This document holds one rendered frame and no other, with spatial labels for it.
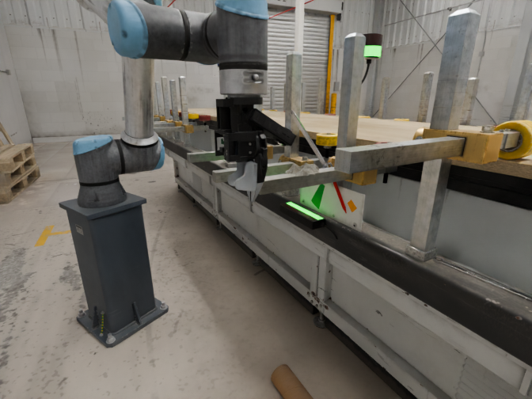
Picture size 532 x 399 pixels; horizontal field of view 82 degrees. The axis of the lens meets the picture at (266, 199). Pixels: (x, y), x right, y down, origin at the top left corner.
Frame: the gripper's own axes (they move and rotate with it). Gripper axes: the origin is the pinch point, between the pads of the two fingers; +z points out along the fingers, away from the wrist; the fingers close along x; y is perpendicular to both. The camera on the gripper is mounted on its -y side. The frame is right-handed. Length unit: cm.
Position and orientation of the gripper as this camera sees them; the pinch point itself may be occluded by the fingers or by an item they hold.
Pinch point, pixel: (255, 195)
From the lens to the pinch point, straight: 65.4
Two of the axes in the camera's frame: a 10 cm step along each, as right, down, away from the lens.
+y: -8.7, 1.6, -4.7
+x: 5.0, 2.8, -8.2
